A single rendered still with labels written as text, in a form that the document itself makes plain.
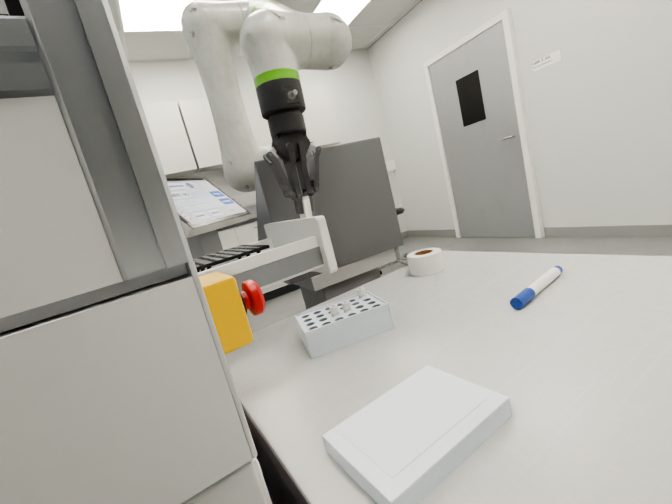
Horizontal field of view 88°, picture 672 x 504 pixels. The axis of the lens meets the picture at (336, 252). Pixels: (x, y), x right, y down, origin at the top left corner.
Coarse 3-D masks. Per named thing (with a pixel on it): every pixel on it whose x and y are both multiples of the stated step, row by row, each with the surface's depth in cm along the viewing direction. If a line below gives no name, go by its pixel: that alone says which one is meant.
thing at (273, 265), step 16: (304, 240) 64; (256, 256) 59; (272, 256) 61; (288, 256) 62; (304, 256) 64; (320, 256) 65; (208, 272) 55; (224, 272) 57; (240, 272) 58; (256, 272) 59; (272, 272) 60; (288, 272) 62; (304, 272) 64; (240, 288) 58
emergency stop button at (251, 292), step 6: (246, 282) 37; (252, 282) 37; (246, 288) 37; (252, 288) 37; (258, 288) 37; (246, 294) 37; (252, 294) 36; (258, 294) 37; (246, 300) 37; (252, 300) 36; (258, 300) 36; (264, 300) 37; (246, 306) 37; (252, 306) 37; (258, 306) 37; (264, 306) 37; (252, 312) 38; (258, 312) 37
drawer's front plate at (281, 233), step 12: (264, 228) 88; (276, 228) 81; (288, 228) 75; (300, 228) 70; (312, 228) 65; (324, 228) 64; (276, 240) 83; (288, 240) 77; (324, 240) 64; (324, 252) 64; (324, 264) 66; (336, 264) 65
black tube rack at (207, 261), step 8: (232, 248) 77; (240, 248) 72; (248, 248) 68; (256, 248) 64; (208, 256) 71; (216, 256) 68; (224, 256) 64; (232, 256) 61; (240, 256) 62; (248, 256) 71; (200, 264) 61; (208, 264) 59; (216, 264) 60
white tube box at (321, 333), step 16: (336, 304) 54; (352, 304) 53; (368, 304) 51; (384, 304) 48; (304, 320) 51; (320, 320) 50; (336, 320) 48; (352, 320) 47; (368, 320) 48; (384, 320) 48; (304, 336) 47; (320, 336) 46; (336, 336) 47; (352, 336) 47; (368, 336) 48; (320, 352) 46
